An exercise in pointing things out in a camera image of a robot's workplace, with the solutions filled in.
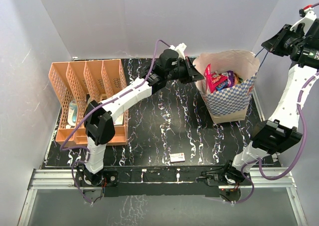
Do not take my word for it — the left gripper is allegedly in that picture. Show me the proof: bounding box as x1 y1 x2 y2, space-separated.
165 57 204 85

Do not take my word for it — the checkered paper bag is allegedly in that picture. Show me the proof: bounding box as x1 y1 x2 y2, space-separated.
193 50 260 123

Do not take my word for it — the purple candy bag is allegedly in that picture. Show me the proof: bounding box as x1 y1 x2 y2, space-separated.
221 71 235 88

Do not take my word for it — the pink popcorn snack bag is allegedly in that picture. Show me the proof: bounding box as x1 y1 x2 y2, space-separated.
204 64 214 94

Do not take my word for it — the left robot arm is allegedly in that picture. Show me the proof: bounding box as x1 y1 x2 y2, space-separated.
82 49 204 186

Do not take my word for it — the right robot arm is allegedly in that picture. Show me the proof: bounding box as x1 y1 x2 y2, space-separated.
220 19 319 185

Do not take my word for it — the colourful skittles bag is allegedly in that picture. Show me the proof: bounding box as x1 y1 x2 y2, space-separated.
234 73 244 85

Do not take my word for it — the red candy packet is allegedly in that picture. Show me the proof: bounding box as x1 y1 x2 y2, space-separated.
212 73 227 92

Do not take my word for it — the blue m&m packet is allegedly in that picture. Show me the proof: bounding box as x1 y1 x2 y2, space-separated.
215 82 228 91

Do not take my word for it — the small white red box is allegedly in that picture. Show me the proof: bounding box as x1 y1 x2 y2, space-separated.
169 153 185 163

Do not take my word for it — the orange plastic file organizer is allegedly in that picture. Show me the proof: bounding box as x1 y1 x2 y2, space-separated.
49 59 127 144

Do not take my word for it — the white blue tube in organizer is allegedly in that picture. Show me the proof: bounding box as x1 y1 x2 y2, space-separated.
67 100 78 127

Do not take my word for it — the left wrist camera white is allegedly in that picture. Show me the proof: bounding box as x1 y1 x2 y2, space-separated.
169 43 187 58

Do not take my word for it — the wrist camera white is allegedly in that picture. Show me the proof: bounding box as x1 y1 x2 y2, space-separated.
290 6 317 34
169 43 187 58

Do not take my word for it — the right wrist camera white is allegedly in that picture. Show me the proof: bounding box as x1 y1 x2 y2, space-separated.
290 6 317 34

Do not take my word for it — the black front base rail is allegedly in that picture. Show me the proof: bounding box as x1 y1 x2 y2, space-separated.
74 165 251 200

